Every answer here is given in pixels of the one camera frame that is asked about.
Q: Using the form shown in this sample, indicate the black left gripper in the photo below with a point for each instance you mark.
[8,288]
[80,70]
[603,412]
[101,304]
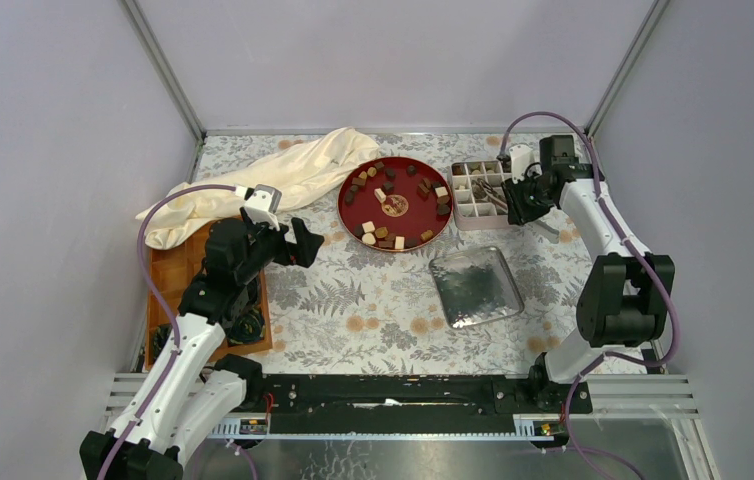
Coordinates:
[302,253]

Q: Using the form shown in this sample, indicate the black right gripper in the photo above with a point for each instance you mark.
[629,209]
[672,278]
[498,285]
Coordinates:
[517,213]

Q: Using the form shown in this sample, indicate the pink tin with white dividers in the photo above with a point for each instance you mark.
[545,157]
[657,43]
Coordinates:
[470,215]

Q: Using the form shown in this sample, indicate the silver metal tongs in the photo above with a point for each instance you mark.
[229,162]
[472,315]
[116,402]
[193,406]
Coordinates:
[484,192]

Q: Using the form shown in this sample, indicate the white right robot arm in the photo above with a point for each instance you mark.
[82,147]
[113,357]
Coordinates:
[624,301]

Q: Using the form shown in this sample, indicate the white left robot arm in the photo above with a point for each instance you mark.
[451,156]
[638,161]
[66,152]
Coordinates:
[158,432]

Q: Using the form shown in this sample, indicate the cream cloth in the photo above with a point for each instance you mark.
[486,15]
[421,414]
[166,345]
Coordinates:
[302,173]

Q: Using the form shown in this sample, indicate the silver tin lid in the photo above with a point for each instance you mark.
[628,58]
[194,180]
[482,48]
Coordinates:
[475,287]

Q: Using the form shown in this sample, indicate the black paper cup liners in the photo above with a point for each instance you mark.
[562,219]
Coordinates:
[246,329]

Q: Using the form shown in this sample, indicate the red round tray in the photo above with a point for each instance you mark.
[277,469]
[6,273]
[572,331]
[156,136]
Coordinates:
[395,204]

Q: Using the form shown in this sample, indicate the wooden compartment tray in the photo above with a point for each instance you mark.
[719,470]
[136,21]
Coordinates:
[171,272]

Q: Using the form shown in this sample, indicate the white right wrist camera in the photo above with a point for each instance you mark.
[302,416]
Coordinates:
[516,161]

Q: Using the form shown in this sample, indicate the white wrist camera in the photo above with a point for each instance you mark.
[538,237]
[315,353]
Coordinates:
[260,204]
[516,161]

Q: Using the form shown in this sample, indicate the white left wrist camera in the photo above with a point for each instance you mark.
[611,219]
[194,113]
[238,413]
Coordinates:
[260,204]

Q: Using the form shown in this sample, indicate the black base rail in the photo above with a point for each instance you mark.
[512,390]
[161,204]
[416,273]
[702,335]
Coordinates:
[412,405]

